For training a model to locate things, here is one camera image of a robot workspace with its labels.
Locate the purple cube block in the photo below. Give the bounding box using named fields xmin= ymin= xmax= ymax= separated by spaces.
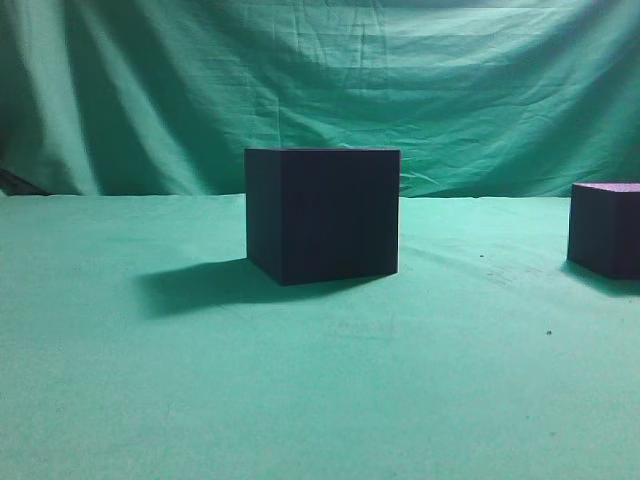
xmin=567 ymin=182 xmax=639 ymax=280

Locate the dark blue groove box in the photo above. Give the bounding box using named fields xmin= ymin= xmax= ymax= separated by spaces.
xmin=244 ymin=148 xmax=401 ymax=285

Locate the green table cloth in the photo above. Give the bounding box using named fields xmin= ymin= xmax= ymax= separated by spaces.
xmin=1 ymin=195 xmax=639 ymax=479

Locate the green backdrop cloth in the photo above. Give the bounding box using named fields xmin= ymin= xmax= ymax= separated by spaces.
xmin=1 ymin=1 xmax=639 ymax=197

